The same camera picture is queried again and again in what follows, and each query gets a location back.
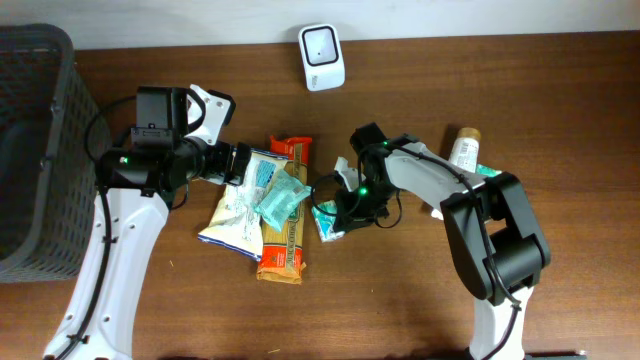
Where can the white blue snack bag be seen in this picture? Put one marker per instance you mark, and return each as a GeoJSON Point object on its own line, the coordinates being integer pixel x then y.
{"type": "Point", "coordinates": [235, 225]}

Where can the teal kleenex tissue pack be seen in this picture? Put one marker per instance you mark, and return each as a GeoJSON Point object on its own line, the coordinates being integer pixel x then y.
{"type": "Point", "coordinates": [487, 171]}

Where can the white barcode scanner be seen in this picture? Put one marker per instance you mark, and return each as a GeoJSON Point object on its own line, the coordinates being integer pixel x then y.
{"type": "Point", "coordinates": [322, 57]}

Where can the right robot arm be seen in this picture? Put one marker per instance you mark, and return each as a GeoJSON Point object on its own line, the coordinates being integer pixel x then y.
{"type": "Point", "coordinates": [496, 243]}

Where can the white tube with cork cap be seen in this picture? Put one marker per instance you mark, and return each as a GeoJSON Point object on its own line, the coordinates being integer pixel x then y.
{"type": "Point", "coordinates": [465, 150]}

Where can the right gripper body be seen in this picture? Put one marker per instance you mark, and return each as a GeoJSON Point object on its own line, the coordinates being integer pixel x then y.
{"type": "Point", "coordinates": [364, 205]}

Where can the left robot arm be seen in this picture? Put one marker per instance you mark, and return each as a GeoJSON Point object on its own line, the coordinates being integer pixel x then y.
{"type": "Point", "coordinates": [173, 141]}

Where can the small teal white tissue pack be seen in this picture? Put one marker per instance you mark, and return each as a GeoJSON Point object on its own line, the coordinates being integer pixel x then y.
{"type": "Point", "coordinates": [325, 223]}

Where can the teal wipes packet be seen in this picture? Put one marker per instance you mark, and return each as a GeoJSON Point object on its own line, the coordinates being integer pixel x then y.
{"type": "Point", "coordinates": [285, 194]}

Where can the orange spaghetti packet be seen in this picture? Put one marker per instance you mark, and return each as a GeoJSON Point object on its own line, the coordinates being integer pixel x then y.
{"type": "Point", "coordinates": [282, 251]}

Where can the grey plastic mesh basket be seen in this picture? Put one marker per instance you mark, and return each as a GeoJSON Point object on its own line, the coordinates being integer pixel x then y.
{"type": "Point", "coordinates": [48, 134]}

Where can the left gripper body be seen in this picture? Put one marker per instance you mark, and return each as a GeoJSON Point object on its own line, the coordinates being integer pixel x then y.
{"type": "Point", "coordinates": [218, 162]}

